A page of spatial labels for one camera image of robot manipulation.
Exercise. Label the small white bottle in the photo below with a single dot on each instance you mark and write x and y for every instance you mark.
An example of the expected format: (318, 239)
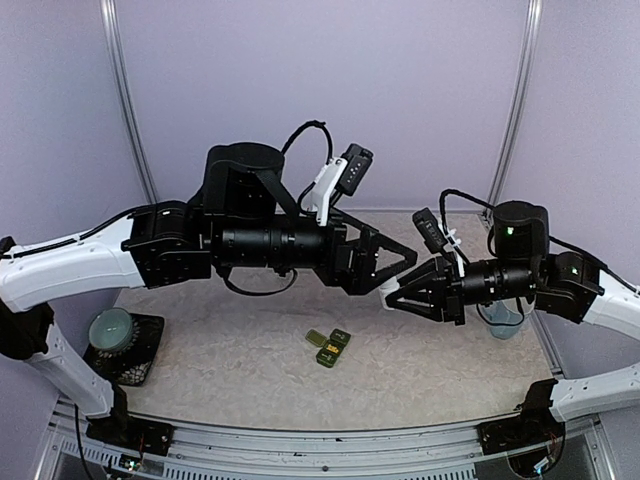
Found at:
(386, 289)

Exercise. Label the aluminium frame post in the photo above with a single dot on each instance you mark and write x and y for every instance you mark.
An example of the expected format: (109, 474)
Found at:
(518, 99)
(110, 21)

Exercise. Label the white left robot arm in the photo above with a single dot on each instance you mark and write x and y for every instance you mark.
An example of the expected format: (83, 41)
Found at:
(241, 217)

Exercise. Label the light blue mug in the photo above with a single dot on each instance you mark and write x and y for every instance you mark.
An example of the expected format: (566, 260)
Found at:
(503, 323)

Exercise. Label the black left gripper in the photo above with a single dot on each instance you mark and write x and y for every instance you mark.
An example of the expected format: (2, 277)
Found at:
(360, 279)

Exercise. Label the left aluminium frame post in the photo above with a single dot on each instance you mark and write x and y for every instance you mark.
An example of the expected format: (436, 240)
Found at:
(110, 21)

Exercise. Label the green pill organizer box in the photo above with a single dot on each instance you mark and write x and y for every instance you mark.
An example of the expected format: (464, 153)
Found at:
(330, 348)

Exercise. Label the green ceramic bowl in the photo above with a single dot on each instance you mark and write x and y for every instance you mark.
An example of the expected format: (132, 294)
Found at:
(111, 331)

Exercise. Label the front aluminium rail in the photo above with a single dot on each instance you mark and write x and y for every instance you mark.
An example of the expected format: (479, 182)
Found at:
(200, 451)

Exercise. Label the right aluminium frame post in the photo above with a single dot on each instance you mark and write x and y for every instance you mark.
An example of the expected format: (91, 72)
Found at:
(518, 99)

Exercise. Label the black square tray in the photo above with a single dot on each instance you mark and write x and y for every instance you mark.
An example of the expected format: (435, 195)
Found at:
(131, 365)

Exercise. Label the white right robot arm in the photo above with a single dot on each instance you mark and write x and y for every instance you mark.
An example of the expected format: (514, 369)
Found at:
(573, 285)

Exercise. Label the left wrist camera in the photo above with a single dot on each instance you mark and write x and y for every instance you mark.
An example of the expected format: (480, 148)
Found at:
(340, 177)

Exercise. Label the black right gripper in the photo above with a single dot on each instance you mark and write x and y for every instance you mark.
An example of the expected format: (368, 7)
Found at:
(452, 301)

